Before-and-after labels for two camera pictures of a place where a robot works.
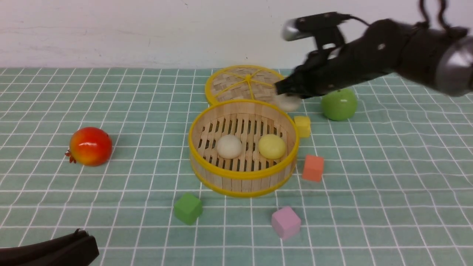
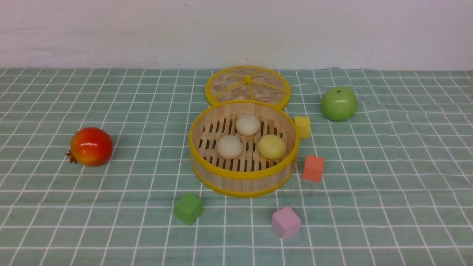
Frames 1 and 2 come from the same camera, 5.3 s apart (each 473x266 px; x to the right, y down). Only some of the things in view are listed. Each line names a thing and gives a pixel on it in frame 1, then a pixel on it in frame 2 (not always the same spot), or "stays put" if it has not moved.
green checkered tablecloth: x=106 y=150 stays put
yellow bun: x=271 y=146 stays put
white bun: x=288 y=103 → x=247 y=125
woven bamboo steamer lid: x=242 y=82 stays put
